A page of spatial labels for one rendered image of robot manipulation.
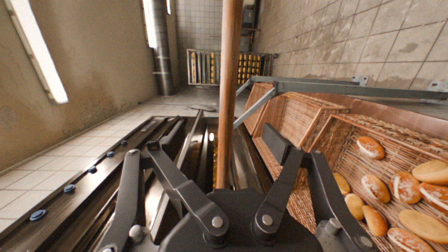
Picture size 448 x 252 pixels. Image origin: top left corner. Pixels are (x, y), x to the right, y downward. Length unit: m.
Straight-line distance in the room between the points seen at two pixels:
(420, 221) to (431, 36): 1.05
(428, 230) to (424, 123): 0.30
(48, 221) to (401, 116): 1.49
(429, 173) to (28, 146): 2.07
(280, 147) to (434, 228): 0.56
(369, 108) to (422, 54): 0.70
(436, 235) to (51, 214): 1.41
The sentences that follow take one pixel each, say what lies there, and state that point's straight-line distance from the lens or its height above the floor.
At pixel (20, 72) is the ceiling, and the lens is 1.71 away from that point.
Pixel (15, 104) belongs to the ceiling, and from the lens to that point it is 1.67.
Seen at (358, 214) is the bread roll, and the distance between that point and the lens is 0.82.
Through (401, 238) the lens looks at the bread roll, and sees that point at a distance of 0.74.
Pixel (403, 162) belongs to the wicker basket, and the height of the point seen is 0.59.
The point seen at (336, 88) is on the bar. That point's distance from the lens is 0.78.
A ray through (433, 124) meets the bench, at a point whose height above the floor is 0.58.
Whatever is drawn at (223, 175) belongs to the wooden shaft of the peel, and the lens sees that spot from 0.32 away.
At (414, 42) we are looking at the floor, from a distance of 1.48.
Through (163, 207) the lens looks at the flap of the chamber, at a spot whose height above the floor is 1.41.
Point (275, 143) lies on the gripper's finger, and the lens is 0.18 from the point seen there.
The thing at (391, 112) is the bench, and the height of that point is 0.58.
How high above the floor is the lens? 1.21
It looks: 4 degrees down
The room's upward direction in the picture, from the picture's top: 89 degrees counter-clockwise
